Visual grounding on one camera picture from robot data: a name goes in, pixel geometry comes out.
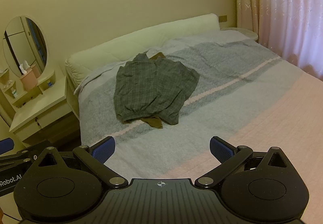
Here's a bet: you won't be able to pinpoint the green plaid shorts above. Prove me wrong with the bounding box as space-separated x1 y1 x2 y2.
113 53 200 125

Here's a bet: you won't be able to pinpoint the cream vanity dresser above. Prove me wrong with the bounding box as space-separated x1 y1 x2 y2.
1 67 79 148

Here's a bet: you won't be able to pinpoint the pink tissue box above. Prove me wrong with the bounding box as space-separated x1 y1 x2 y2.
19 60 41 91

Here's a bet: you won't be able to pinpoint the olive brown garment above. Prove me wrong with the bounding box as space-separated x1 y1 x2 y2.
140 52 165 129

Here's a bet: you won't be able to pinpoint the oval vanity mirror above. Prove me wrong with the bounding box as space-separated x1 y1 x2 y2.
3 16 47 77

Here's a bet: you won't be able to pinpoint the cream padded headboard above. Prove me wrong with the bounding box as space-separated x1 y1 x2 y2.
65 14 220 88

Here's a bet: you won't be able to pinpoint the round white bedside table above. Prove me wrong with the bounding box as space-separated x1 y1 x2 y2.
221 27 258 41

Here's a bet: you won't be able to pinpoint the pink window curtain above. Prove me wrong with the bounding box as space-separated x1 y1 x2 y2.
237 0 322 79

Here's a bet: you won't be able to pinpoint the wall socket plate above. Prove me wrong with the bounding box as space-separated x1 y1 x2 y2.
218 15 227 23

